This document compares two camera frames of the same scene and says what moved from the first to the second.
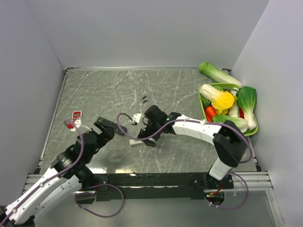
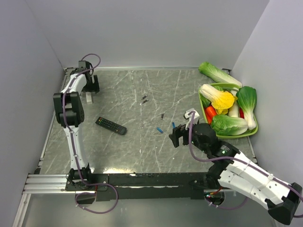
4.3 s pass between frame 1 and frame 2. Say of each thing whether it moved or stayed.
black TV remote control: stayed
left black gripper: moved
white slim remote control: moved
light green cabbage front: stayed
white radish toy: stayed
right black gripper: moved
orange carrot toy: stayed
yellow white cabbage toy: stayed
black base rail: stayed
